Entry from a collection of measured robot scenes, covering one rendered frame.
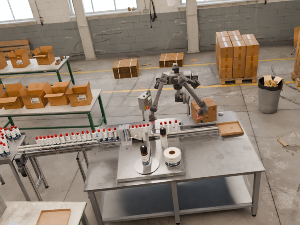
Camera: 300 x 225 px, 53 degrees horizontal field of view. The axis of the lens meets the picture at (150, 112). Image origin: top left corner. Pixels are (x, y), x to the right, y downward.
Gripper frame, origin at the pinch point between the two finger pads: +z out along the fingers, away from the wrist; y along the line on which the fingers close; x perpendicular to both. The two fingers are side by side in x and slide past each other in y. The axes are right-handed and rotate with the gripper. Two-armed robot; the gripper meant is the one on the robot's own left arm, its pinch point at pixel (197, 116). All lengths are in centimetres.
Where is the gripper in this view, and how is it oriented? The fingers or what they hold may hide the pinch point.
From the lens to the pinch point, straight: 394.4
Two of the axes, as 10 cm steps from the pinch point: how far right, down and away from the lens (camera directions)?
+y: -0.9, 5.5, -8.3
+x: 8.4, 4.9, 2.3
